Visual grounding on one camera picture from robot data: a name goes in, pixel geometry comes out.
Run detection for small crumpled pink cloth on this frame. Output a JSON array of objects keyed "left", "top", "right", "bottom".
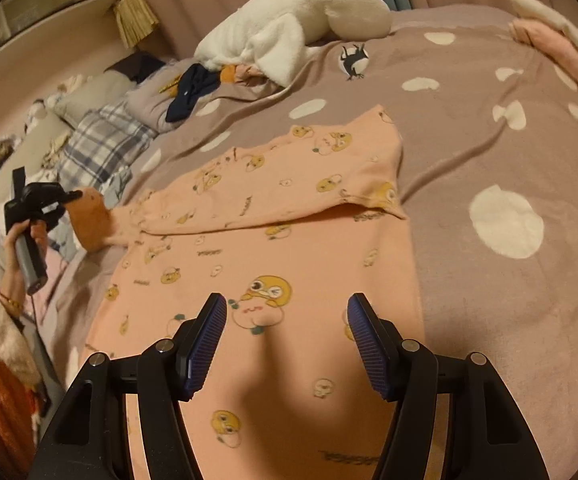
[{"left": 233, "top": 62, "right": 272, "bottom": 88}]

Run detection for white shelf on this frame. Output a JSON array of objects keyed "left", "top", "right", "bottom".
[{"left": 0, "top": 0, "right": 126, "bottom": 78}]

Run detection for grey pillow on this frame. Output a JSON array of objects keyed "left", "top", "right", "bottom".
[{"left": 50, "top": 70, "right": 136, "bottom": 128}]

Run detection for blue plaid pillow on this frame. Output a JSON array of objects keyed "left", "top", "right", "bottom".
[{"left": 58, "top": 101, "right": 159, "bottom": 197}]

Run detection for pink cartoon print pajama garment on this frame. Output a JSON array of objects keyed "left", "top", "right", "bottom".
[{"left": 66, "top": 104, "right": 426, "bottom": 480}]

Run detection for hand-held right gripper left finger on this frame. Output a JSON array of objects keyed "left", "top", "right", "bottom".
[{"left": 29, "top": 292, "right": 228, "bottom": 480}]

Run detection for person's left hand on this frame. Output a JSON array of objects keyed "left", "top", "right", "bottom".
[{"left": 0, "top": 220, "right": 50, "bottom": 291}]

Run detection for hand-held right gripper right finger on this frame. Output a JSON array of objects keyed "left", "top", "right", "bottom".
[{"left": 347, "top": 292, "right": 551, "bottom": 480}]

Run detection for person's left forearm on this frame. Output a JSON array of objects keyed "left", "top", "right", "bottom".
[{"left": 0, "top": 280, "right": 44, "bottom": 391}]

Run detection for white fluffy cloth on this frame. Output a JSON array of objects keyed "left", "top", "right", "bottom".
[{"left": 506, "top": 0, "right": 578, "bottom": 78}]

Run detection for mauve white spotted blanket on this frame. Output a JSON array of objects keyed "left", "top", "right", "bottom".
[{"left": 44, "top": 2, "right": 578, "bottom": 480}]

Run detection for folded pink clothes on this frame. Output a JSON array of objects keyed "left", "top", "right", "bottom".
[{"left": 510, "top": 16, "right": 578, "bottom": 89}]

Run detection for gold bracelet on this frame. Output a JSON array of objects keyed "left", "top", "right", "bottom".
[{"left": 0, "top": 284, "right": 24, "bottom": 317}]

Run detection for navy blue cloth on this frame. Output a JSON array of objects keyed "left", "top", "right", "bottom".
[{"left": 165, "top": 64, "right": 222, "bottom": 123}]

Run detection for white fluffy plush garment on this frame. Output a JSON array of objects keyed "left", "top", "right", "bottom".
[{"left": 194, "top": 0, "right": 392, "bottom": 88}]

